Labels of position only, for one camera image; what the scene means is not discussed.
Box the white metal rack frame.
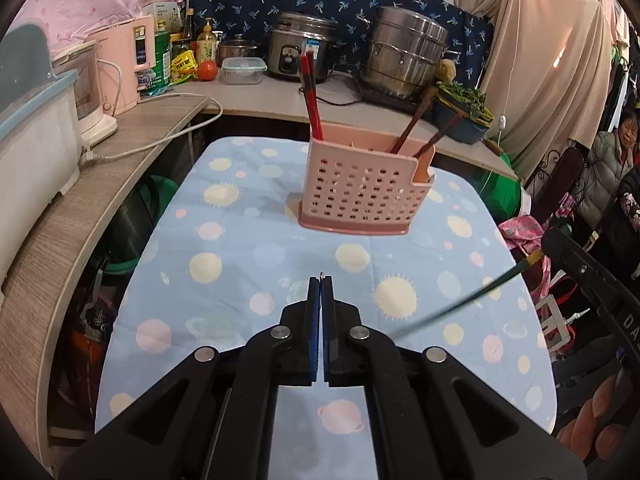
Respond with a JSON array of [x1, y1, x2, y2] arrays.
[[534, 294, 572, 357]]

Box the white carton box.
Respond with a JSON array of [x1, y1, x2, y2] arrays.
[[141, 1, 182, 34]]

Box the clear food container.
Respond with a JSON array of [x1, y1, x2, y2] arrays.
[[221, 56, 268, 86]]

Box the white storage box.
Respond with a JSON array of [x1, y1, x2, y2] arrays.
[[0, 22, 82, 282]]

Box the green plastic bag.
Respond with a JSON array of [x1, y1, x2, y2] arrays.
[[481, 150, 524, 222]]

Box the black induction cooker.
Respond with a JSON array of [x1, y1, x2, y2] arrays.
[[352, 72, 427, 112]]

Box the pink electric kettle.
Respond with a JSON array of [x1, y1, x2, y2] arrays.
[[89, 15, 157, 117]]

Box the dark green chopstick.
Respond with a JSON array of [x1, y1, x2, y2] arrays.
[[386, 250, 544, 339]]

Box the beige kitchen counter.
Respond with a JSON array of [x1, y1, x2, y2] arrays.
[[169, 67, 521, 182]]

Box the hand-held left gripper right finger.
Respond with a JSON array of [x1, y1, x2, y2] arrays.
[[322, 274, 588, 480]]

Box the beige curtain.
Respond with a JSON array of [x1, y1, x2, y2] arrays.
[[454, 0, 622, 182]]

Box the small steel pot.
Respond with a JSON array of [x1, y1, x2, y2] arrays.
[[217, 34, 261, 66]]

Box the brown wooden chopstick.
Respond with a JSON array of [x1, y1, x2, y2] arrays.
[[412, 114, 464, 159], [389, 86, 439, 157]]

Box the pink perforated utensil holder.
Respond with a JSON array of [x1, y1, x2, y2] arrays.
[[298, 129, 436, 237]]

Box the soap pump bottle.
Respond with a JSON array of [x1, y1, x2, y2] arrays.
[[196, 18, 221, 64]]

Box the red chopstick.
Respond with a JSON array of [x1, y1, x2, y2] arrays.
[[299, 53, 321, 141], [306, 51, 326, 141]]

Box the curved wooden side counter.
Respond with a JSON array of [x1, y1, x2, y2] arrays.
[[0, 95, 212, 477]]

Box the leafy green vegetables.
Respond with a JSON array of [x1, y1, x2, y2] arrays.
[[434, 80, 489, 117]]

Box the blue bowl with vegetables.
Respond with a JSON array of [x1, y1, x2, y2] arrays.
[[432, 86, 494, 146]]

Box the white cable with switch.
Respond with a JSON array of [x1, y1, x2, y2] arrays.
[[494, 0, 522, 147]]

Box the black power cable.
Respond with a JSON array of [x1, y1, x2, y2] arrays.
[[299, 86, 362, 109]]

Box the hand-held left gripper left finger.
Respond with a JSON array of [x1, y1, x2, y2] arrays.
[[60, 276, 322, 480]]

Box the hanging clothes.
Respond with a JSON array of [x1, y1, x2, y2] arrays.
[[606, 0, 640, 127]]

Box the white power cable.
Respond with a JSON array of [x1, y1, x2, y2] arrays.
[[79, 92, 224, 166]]

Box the steel steamer pot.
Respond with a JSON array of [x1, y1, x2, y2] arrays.
[[359, 5, 462, 99]]

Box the pink printed bag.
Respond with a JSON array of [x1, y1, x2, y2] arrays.
[[499, 211, 552, 262]]

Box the orange cushion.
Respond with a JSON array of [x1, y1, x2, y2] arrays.
[[556, 374, 640, 462]]

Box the green tin can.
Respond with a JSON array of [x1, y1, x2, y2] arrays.
[[138, 30, 174, 98]]

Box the steel rice cooker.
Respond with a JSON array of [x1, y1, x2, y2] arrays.
[[266, 11, 337, 84]]

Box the yellow snack packet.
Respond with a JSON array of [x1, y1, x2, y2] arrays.
[[170, 50, 199, 84]]

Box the green plastic basin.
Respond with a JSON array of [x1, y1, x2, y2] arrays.
[[106, 174, 167, 272]]

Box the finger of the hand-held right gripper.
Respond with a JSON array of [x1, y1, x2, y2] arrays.
[[541, 228, 610, 288]]

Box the white blender appliance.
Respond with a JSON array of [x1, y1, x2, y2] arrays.
[[51, 41, 120, 147]]

